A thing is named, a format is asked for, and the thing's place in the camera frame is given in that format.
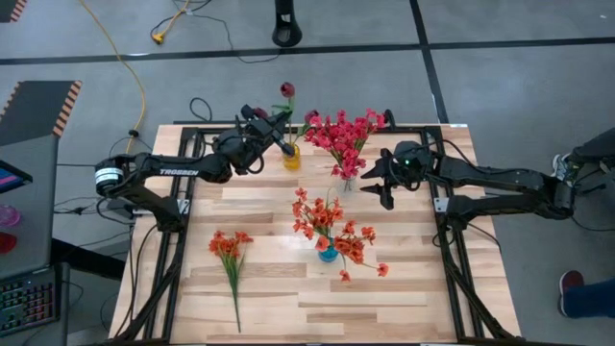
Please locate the keyboard with coloured keys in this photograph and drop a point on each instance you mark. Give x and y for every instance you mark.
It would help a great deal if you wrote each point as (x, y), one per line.
(26, 303)

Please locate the dark red tulip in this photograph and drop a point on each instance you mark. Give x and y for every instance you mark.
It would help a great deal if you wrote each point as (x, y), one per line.
(287, 89)
(311, 116)

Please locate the red round dish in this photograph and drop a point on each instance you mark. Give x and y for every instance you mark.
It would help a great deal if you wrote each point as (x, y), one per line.
(6, 242)

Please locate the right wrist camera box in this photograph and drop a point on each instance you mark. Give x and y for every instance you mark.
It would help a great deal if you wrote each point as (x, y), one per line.
(408, 151)

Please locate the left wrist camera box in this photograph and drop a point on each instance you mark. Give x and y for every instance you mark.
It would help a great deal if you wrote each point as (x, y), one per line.
(257, 122)

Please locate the black hazard-striped floor mat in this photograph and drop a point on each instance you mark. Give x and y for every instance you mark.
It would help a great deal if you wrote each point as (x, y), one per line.
(7, 7)
(33, 110)

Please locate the laptop screen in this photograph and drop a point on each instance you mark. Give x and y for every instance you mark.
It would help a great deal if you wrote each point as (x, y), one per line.
(12, 178)

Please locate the grey desk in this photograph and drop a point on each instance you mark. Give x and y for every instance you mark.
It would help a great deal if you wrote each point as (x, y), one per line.
(33, 230)

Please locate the orange poppy flower bunch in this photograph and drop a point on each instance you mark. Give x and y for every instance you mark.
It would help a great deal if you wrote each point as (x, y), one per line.
(355, 247)
(319, 216)
(229, 246)

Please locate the yellow glass vase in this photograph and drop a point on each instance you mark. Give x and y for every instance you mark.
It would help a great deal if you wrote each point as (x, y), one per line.
(291, 162)

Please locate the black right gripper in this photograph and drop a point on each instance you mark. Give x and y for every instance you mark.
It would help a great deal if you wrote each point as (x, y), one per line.
(408, 175)

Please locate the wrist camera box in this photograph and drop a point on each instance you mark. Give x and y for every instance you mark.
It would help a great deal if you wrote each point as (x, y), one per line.
(257, 122)
(408, 151)

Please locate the silver mounting plate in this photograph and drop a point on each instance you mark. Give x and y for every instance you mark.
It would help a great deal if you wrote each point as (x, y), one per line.
(441, 205)
(182, 206)

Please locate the blue glass vase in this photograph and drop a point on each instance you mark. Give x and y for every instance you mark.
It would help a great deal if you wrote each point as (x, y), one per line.
(328, 254)

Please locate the black stand base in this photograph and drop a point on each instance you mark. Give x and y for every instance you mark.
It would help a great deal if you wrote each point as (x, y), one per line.
(287, 33)

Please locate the black aluminium table frame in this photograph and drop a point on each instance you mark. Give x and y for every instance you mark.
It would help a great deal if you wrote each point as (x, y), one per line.
(188, 137)

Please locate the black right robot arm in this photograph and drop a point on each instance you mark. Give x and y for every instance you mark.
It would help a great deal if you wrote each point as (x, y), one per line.
(504, 179)

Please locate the person's leg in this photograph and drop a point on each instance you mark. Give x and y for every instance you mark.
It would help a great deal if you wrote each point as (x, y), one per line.
(596, 146)
(596, 298)

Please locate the red flower bunch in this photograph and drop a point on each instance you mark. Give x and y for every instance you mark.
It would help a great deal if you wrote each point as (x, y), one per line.
(365, 126)
(331, 139)

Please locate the pink round dish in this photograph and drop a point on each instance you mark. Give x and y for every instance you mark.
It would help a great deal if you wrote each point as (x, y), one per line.
(8, 216)

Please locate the clear glass vase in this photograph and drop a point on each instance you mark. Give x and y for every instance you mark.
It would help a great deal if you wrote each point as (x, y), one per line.
(349, 185)

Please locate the green leafy flower stem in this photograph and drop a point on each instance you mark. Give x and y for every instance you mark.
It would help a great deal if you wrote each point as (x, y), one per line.
(260, 113)

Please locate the person's foot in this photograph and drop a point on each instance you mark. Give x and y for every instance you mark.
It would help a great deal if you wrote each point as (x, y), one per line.
(561, 167)
(571, 283)

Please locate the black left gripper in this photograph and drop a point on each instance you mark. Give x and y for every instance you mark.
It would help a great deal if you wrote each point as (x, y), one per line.
(242, 151)

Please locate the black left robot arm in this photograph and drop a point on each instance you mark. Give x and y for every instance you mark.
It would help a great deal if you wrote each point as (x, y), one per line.
(178, 171)

